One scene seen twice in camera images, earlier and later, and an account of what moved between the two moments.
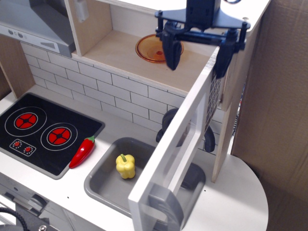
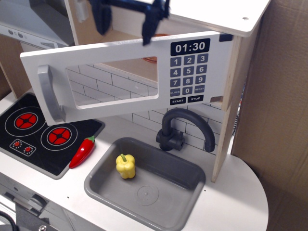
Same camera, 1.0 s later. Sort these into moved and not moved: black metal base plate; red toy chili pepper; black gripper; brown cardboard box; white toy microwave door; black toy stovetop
Moved: white toy microwave door; black gripper
Not moved: brown cardboard box; black metal base plate; red toy chili pepper; black toy stovetop
